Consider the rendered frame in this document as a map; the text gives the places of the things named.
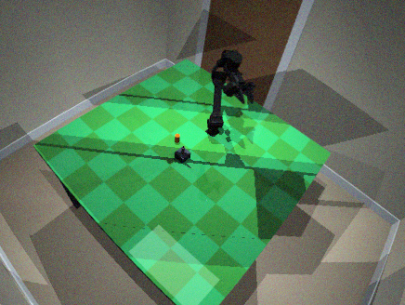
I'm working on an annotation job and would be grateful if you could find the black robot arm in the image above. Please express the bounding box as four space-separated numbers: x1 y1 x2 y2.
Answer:
205 49 242 136

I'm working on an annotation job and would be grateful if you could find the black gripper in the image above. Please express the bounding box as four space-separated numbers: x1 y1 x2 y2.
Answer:
224 70 256 104

